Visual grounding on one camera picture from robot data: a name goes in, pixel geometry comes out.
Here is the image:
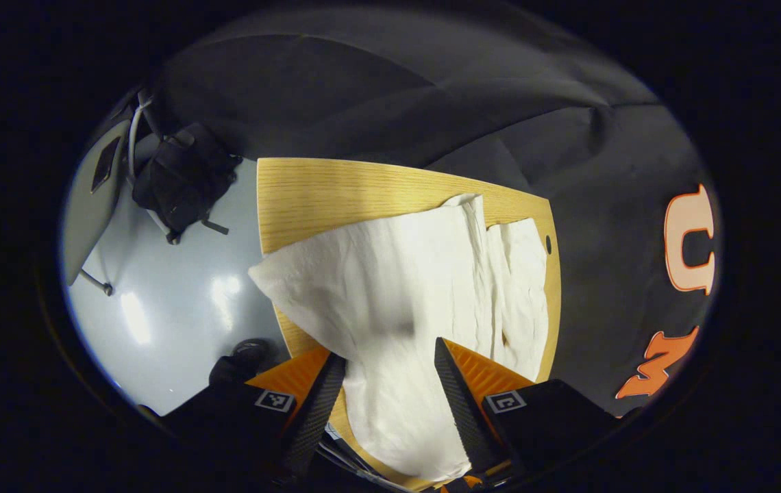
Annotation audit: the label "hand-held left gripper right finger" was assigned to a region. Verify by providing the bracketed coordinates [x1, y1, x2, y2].
[434, 337, 628, 490]

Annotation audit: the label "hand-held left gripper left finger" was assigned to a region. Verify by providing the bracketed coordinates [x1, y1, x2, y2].
[158, 346, 348, 488]

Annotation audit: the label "white jeans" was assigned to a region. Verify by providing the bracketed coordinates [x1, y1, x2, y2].
[248, 193, 550, 483]

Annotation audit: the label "person's black shoe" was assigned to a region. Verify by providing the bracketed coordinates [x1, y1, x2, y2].
[208, 338, 273, 386]

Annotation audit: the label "black backdrop cloth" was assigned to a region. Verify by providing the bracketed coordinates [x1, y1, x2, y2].
[151, 14, 723, 418]

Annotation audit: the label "black bag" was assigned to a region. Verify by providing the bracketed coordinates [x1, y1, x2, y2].
[132, 122, 243, 246]

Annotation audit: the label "grey plastic chair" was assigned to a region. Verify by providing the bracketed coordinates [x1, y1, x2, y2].
[62, 118, 132, 296]

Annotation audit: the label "white cable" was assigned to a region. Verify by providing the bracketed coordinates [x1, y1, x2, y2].
[127, 94, 156, 184]

